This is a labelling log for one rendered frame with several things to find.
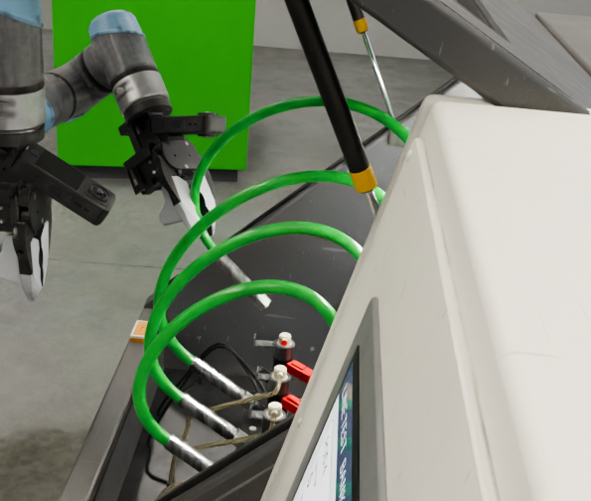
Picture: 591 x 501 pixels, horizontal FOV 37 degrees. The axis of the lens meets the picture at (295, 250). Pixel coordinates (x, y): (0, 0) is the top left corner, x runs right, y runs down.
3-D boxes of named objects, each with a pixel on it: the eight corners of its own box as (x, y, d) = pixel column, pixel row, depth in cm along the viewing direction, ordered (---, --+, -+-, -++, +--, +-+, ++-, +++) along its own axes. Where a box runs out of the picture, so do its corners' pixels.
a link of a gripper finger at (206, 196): (203, 246, 133) (177, 191, 134) (229, 229, 129) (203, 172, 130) (190, 249, 130) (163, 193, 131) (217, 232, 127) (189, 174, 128)
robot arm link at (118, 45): (106, 40, 139) (145, 11, 136) (131, 101, 137) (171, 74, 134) (72, 31, 133) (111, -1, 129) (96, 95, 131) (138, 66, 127)
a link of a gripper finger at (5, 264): (-7, 294, 105) (-13, 224, 101) (43, 299, 105) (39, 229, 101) (-17, 307, 102) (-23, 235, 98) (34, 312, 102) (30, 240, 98)
